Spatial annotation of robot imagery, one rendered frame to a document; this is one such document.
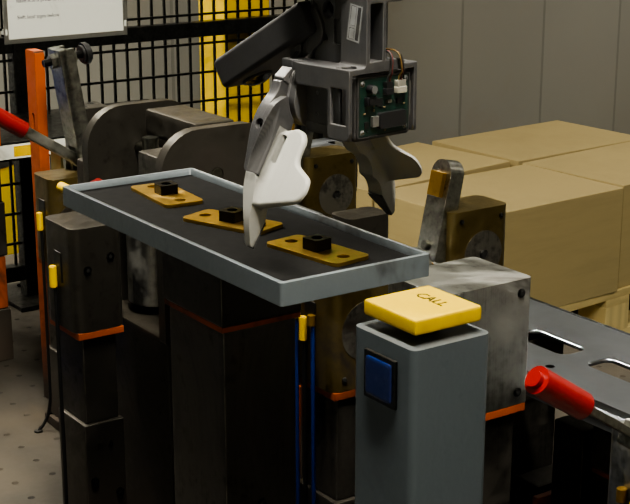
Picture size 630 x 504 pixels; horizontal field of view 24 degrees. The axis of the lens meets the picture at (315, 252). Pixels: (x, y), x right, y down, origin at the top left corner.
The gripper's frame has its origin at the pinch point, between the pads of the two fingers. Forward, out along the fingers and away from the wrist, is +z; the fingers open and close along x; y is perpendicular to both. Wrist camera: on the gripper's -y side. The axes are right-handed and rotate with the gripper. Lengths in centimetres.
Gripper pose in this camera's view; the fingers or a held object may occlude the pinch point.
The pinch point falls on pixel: (316, 230)
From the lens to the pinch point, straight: 114.3
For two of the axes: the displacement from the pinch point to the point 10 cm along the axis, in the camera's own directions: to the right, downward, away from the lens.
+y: 6.8, 2.0, -7.0
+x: 7.3, -1.9, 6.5
